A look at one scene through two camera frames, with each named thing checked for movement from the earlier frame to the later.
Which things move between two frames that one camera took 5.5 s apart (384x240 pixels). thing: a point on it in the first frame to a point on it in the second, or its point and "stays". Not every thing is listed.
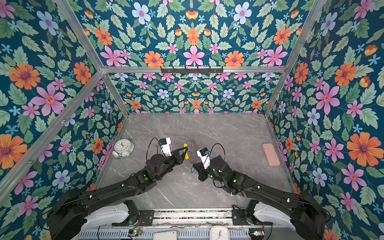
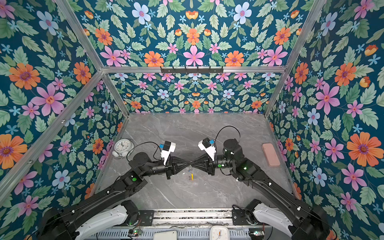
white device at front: (165, 235) stays
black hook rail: (192, 70) stays
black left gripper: (180, 157) to (170, 167)
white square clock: (219, 232) stays
